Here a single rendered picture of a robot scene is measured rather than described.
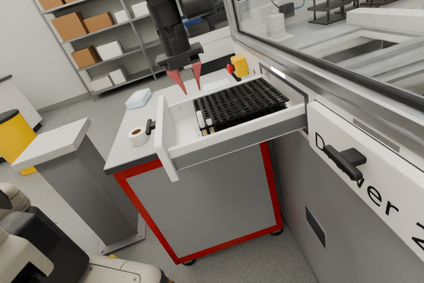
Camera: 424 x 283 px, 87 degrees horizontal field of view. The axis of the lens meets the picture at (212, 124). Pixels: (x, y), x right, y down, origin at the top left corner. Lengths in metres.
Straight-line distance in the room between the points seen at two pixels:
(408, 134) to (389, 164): 0.04
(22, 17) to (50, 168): 4.14
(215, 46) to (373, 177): 1.14
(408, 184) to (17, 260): 0.75
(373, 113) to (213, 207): 0.77
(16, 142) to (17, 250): 2.41
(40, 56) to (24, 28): 0.48
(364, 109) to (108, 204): 1.31
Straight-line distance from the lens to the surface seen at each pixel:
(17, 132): 3.08
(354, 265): 0.69
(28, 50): 5.33
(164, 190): 0.91
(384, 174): 0.37
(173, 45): 0.49
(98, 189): 1.38
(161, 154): 0.49
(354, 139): 0.39
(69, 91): 5.33
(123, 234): 1.63
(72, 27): 4.55
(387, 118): 0.35
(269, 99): 0.57
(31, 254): 0.76
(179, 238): 1.14
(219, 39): 1.39
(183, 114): 0.73
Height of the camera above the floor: 1.16
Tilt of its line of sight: 30 degrees down
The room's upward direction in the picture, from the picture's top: 18 degrees counter-clockwise
